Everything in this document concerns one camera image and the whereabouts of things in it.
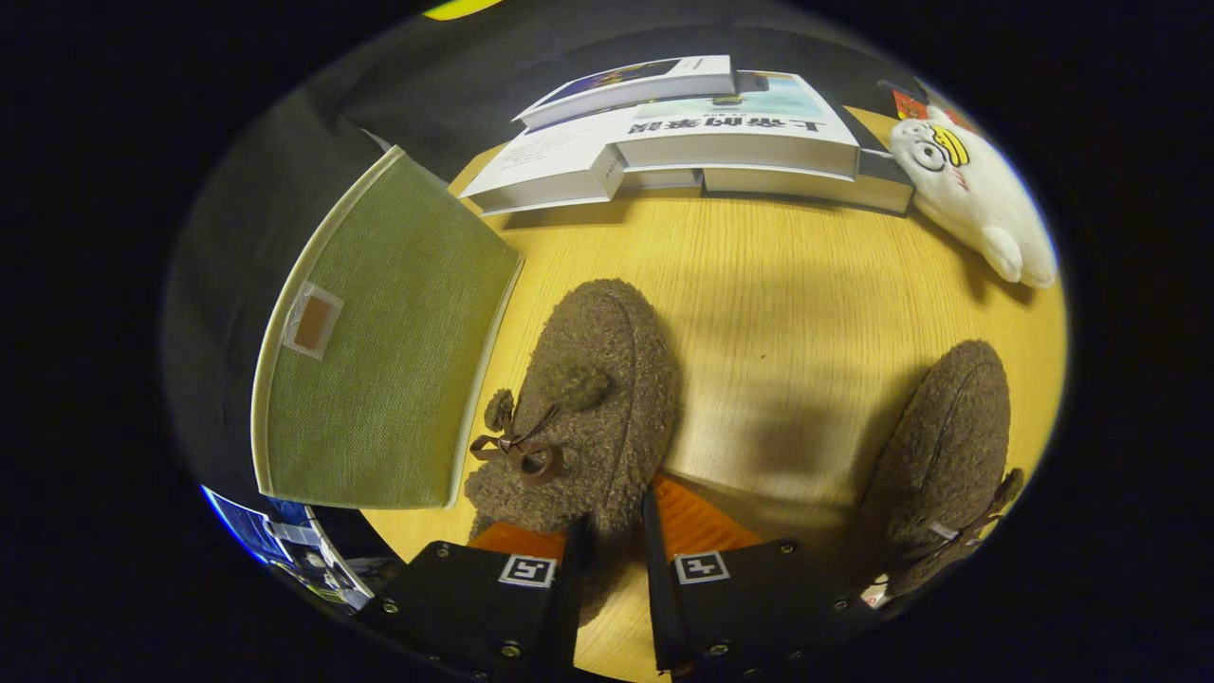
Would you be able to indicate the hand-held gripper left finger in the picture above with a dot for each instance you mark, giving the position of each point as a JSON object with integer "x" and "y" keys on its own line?
{"x": 569, "y": 607}

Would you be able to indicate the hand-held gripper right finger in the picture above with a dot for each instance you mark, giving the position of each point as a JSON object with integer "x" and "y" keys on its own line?
{"x": 662, "y": 607}

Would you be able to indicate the brown fuzzy shoe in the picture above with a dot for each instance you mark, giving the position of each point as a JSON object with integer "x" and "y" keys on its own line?
{"x": 948, "y": 427}
{"x": 607, "y": 360}

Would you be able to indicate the green fabric storage box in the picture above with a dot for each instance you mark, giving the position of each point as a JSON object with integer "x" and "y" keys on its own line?
{"x": 398, "y": 332}

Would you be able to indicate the lit display screen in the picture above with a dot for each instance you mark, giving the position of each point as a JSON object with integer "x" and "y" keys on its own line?
{"x": 247, "y": 526}

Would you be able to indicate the white book with text cover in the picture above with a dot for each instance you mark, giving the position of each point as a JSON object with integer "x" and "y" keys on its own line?
{"x": 550, "y": 166}

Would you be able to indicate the dark covered book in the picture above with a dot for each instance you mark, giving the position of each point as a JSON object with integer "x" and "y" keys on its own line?
{"x": 882, "y": 185}

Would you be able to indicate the large book with sky cover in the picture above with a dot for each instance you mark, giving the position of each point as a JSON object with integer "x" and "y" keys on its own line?
{"x": 759, "y": 123}

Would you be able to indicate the white book with blue picture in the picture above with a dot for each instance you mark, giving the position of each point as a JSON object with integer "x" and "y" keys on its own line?
{"x": 654, "y": 90}

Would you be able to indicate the white duck plush toy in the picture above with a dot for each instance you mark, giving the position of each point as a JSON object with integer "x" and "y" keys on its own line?
{"x": 986, "y": 199}

